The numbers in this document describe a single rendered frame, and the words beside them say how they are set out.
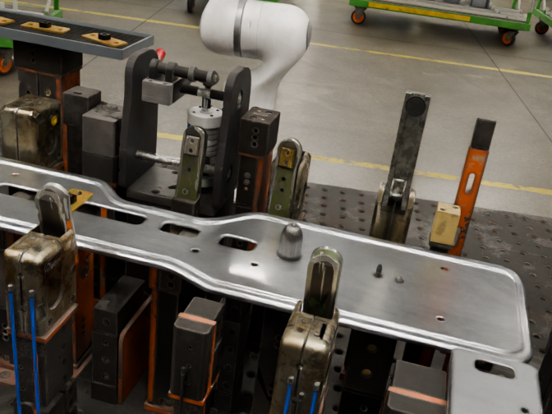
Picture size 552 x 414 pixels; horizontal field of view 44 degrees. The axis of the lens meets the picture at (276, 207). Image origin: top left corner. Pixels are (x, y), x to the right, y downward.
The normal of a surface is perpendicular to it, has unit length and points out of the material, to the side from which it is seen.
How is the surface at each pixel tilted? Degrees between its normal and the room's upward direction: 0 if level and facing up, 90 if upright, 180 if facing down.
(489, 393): 0
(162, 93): 90
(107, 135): 90
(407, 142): 81
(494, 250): 0
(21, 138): 90
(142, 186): 0
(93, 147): 90
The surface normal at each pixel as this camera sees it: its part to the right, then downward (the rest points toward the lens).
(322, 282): -0.27, 0.58
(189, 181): -0.22, 0.22
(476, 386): 0.11, -0.89
